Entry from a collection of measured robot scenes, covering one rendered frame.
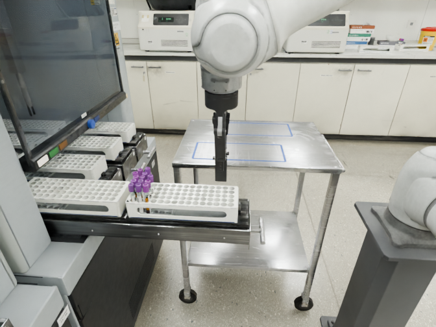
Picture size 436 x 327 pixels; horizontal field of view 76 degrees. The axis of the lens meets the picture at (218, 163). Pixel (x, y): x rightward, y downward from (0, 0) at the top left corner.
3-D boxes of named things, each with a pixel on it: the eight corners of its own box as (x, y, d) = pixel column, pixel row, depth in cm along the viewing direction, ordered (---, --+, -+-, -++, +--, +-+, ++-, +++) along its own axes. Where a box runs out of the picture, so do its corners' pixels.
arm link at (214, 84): (196, 65, 55) (198, 95, 58) (243, 66, 55) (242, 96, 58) (202, 58, 63) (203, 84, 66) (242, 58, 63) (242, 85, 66)
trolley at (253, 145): (178, 304, 141) (163, 163, 101) (192, 238, 181) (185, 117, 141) (314, 313, 137) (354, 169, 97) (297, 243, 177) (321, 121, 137)
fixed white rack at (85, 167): (9, 182, 93) (2, 166, 90) (29, 167, 101) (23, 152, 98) (96, 186, 91) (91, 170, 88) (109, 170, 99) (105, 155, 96)
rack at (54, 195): (17, 215, 79) (10, 196, 76) (40, 194, 87) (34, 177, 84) (121, 220, 77) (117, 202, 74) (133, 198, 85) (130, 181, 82)
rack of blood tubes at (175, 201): (128, 220, 76) (124, 202, 73) (139, 198, 85) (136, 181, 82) (237, 226, 74) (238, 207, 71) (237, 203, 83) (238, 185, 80)
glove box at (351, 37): (346, 41, 296) (348, 33, 293) (342, 39, 307) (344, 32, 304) (369, 41, 295) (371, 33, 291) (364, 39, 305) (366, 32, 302)
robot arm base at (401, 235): (417, 204, 100) (423, 191, 97) (459, 251, 80) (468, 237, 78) (364, 201, 101) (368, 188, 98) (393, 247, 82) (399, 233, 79)
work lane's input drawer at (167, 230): (10, 237, 81) (-3, 212, 76) (39, 206, 93) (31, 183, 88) (265, 252, 76) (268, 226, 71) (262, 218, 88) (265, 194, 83)
